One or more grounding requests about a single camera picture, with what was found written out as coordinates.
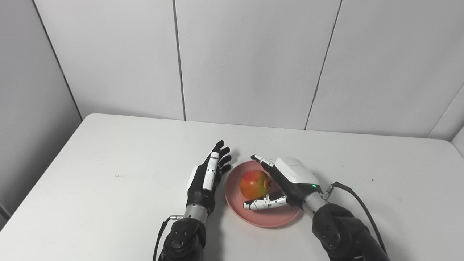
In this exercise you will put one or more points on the pink round plate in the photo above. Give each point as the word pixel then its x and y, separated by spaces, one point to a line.
pixel 268 216

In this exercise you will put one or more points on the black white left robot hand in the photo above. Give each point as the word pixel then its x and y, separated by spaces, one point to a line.
pixel 199 192

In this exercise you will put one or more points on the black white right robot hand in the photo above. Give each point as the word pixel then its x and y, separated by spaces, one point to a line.
pixel 295 177

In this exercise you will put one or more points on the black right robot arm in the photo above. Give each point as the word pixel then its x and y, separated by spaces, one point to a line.
pixel 340 235

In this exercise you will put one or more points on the red yellow pomegranate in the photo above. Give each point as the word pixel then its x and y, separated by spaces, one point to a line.
pixel 253 185

